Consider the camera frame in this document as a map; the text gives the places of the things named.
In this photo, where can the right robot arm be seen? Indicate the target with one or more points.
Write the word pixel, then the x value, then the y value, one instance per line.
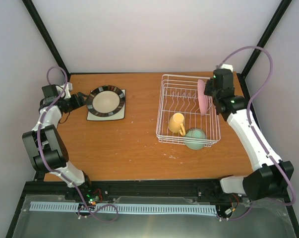
pixel 271 175

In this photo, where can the right black frame post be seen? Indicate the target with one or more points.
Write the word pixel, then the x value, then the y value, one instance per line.
pixel 273 23

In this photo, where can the black frame post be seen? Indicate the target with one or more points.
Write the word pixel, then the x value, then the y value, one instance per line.
pixel 273 23
pixel 29 5

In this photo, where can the black striped round plate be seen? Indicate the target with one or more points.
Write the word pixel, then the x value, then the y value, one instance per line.
pixel 105 101

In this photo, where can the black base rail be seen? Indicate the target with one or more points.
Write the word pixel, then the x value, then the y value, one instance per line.
pixel 201 190

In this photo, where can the white square plate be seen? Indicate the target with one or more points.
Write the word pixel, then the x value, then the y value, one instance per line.
pixel 120 116

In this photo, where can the yellow mug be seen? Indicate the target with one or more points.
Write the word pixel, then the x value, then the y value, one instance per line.
pixel 176 124

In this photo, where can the white wire dish rack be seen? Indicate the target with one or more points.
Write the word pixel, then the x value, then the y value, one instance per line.
pixel 178 94

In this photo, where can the left black frame post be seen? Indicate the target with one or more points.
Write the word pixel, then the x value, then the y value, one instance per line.
pixel 29 5

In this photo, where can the light blue cable duct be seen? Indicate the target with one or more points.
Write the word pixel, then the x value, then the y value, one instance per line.
pixel 126 209

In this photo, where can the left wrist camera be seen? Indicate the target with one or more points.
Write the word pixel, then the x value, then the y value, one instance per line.
pixel 67 92

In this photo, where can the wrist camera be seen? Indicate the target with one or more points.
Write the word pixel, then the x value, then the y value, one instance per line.
pixel 67 92
pixel 225 66

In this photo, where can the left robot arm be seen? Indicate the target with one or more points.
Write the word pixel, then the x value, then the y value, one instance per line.
pixel 45 148

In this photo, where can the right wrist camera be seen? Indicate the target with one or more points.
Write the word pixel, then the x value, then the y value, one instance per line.
pixel 225 66

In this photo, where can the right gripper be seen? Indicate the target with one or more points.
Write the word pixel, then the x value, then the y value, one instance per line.
pixel 207 90

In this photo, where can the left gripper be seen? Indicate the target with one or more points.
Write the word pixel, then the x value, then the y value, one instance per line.
pixel 76 104

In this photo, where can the green ceramic bowl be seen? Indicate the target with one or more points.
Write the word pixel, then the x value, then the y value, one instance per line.
pixel 195 139

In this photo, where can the pink plate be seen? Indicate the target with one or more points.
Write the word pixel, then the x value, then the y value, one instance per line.
pixel 202 98

